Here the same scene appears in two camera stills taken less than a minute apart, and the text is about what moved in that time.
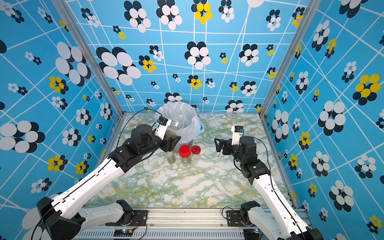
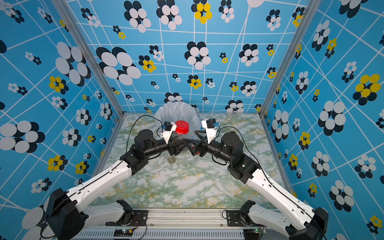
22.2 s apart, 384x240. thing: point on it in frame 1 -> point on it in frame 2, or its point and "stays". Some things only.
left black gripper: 172,143 -> 176,149
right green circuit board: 252,234 stays
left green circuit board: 123,232 stays
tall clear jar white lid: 171,158 stays
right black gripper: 223,142 -> 199,145
